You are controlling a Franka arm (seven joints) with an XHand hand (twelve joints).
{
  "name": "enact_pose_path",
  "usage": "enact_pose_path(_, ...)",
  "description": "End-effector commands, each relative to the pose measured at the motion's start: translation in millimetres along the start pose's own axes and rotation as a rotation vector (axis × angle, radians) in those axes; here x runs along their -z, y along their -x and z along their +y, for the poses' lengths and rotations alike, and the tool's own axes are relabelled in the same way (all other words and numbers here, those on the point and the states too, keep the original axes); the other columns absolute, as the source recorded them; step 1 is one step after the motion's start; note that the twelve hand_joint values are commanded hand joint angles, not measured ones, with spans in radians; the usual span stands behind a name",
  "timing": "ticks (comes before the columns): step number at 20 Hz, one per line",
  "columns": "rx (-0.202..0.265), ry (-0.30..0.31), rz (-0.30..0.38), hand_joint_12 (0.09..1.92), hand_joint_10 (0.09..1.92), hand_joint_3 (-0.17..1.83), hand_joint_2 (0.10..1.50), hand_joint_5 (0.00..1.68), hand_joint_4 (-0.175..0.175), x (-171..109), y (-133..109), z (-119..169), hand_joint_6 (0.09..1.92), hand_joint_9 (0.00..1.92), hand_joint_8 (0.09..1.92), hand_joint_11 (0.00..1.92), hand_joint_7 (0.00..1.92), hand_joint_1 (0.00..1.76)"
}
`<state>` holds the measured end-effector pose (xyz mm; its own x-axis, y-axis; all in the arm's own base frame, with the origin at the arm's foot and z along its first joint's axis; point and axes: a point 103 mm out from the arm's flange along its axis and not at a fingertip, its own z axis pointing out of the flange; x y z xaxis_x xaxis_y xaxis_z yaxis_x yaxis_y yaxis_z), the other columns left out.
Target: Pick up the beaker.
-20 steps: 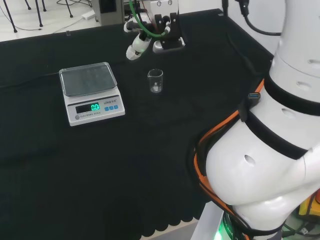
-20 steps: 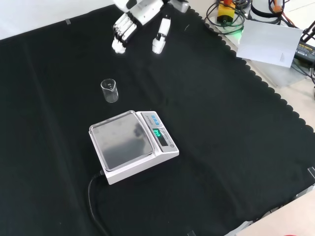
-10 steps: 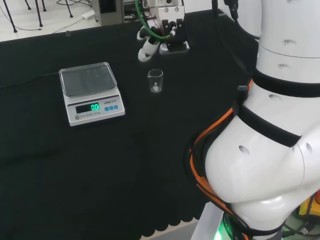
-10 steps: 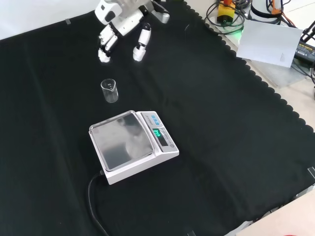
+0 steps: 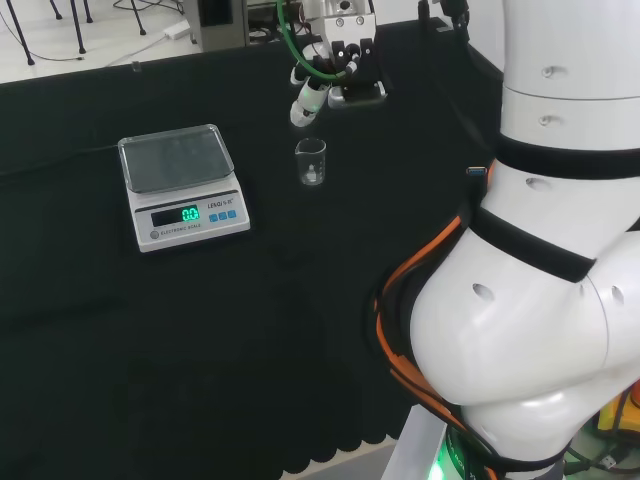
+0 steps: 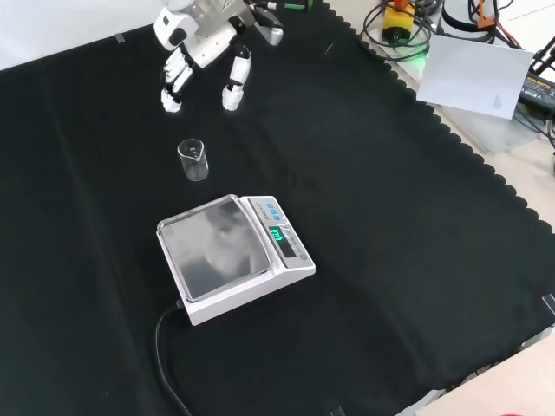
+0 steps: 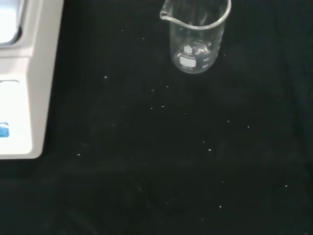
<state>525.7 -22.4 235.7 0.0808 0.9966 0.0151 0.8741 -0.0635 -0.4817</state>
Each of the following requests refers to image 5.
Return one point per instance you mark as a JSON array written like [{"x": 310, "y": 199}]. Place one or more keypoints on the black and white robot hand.
[{"x": 350, "y": 30}]

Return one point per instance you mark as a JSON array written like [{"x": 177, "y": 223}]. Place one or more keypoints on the small clear glass beaker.
[{"x": 311, "y": 172}]

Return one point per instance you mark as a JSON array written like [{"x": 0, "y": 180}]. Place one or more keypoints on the grey metal cabinet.
[{"x": 220, "y": 25}]

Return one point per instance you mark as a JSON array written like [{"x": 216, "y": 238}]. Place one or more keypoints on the white power strip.
[{"x": 177, "y": 29}]

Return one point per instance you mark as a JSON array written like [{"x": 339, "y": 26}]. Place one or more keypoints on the blue usb plug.
[{"x": 476, "y": 171}]

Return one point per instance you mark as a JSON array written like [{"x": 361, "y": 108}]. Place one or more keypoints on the black tripod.
[
  {"x": 22, "y": 35},
  {"x": 139, "y": 20}
]

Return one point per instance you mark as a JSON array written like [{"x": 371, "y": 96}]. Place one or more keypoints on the clear cloth clip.
[{"x": 135, "y": 67}]

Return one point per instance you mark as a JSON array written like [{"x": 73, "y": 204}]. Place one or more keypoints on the white electronic balance steel pan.
[{"x": 180, "y": 200}]

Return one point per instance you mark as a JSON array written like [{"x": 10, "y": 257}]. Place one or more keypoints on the black bench cloth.
[{"x": 200, "y": 350}]

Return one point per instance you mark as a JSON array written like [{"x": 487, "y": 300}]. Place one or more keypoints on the yellow stop button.
[{"x": 616, "y": 415}]

